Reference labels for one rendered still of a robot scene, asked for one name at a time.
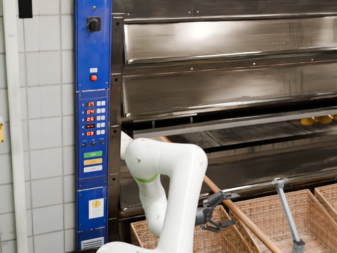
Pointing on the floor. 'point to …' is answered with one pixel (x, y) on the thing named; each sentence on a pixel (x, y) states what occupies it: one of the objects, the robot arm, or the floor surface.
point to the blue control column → (89, 62)
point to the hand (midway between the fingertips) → (233, 209)
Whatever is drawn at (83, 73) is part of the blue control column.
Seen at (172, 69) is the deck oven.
